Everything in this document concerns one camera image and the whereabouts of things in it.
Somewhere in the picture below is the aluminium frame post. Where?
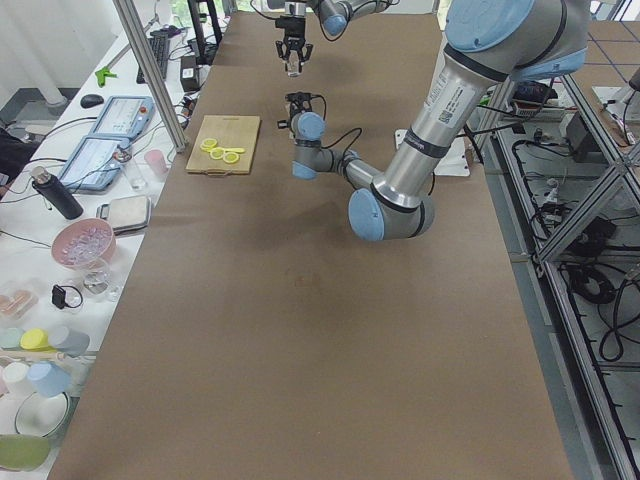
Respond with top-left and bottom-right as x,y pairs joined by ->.
113,0 -> 187,153

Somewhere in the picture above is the middle lemon slice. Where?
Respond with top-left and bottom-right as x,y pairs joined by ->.
209,147 -> 225,160

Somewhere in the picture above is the pink plastic cup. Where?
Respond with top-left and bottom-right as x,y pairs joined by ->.
144,149 -> 168,178

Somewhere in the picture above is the silver kitchen scale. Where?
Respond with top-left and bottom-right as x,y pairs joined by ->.
96,195 -> 153,235

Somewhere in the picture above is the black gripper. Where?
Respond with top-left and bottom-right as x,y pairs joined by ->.
285,91 -> 314,125
275,16 -> 314,70

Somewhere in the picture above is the bamboo cutting board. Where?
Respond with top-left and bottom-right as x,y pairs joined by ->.
185,115 -> 261,176

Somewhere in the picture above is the blue teach pendant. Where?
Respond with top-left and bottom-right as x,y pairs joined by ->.
90,96 -> 155,140
58,135 -> 131,194

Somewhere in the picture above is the green bowl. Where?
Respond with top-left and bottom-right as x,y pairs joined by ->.
1,434 -> 51,472

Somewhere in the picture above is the lower blue teach pendant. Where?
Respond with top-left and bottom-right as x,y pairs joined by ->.
58,135 -> 131,194

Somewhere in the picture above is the clear drinking glass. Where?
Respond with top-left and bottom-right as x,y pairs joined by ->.
124,160 -> 147,191

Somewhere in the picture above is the yellow plastic cup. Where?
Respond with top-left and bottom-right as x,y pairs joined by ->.
19,328 -> 54,352

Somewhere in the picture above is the clear glass beaker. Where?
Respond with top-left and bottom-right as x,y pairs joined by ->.
284,56 -> 302,78

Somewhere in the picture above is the far lemon slice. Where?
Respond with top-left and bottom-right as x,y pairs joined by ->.
200,138 -> 218,152

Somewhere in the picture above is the grey plastic cup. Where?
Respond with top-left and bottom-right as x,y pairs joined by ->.
48,325 -> 90,357

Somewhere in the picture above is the upper blue teach pendant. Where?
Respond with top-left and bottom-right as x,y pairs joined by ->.
90,96 -> 155,140

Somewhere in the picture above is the pink bowl with ice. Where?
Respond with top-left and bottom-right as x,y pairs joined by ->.
51,218 -> 116,269

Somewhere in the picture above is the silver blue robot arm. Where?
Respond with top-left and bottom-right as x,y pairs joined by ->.
278,1 -> 591,241
267,1 -> 396,77

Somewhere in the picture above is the black computer mouse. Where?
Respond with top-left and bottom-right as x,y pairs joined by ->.
80,94 -> 104,109

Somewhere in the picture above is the lemon slice near handle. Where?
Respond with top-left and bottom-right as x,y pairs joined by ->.
223,152 -> 239,164

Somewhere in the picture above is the black water bottle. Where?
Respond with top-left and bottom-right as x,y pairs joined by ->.
30,166 -> 84,220

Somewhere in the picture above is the light blue plastic cup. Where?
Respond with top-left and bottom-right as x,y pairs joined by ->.
27,361 -> 72,398

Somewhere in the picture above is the black keyboard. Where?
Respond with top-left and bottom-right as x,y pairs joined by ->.
147,31 -> 170,80

